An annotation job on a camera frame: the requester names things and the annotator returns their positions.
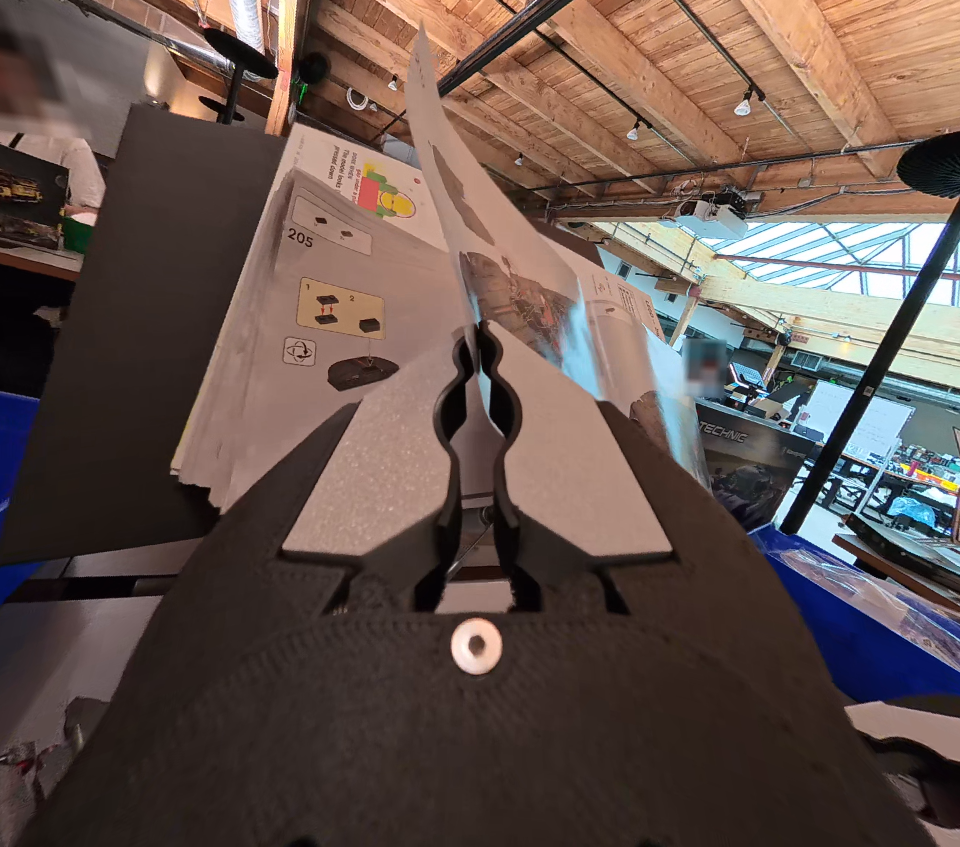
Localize clear plastic bags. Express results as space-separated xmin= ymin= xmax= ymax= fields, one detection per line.
xmin=780 ymin=547 xmax=960 ymax=661

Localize dark grey divider panel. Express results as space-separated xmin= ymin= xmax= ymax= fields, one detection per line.
xmin=0 ymin=104 xmax=290 ymax=567

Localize black flat box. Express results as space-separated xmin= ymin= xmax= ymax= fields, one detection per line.
xmin=843 ymin=511 xmax=960 ymax=597

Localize whiteboard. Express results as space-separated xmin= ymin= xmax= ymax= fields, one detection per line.
xmin=802 ymin=378 xmax=918 ymax=462

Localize black pole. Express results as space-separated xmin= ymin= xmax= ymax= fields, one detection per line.
xmin=198 ymin=28 xmax=280 ymax=127
xmin=780 ymin=134 xmax=960 ymax=535

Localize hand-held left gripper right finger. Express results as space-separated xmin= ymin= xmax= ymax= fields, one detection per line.
xmin=477 ymin=320 xmax=674 ymax=614

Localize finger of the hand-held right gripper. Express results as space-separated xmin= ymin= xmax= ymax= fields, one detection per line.
xmin=846 ymin=695 xmax=960 ymax=758

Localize white ceiling projector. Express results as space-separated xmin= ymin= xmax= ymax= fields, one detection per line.
xmin=660 ymin=187 xmax=751 ymax=242

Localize black box with yellow vehicle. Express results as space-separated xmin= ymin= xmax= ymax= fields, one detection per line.
xmin=0 ymin=145 xmax=70 ymax=250

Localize lego set box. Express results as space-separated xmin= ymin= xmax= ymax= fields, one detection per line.
xmin=696 ymin=400 xmax=822 ymax=533

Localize grey lego car model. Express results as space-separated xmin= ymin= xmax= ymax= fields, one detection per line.
xmin=0 ymin=697 xmax=106 ymax=833

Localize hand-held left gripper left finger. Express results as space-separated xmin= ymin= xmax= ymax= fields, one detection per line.
xmin=281 ymin=328 xmax=475 ymax=614

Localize lego instruction booklet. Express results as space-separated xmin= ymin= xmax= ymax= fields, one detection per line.
xmin=171 ymin=22 xmax=714 ymax=511

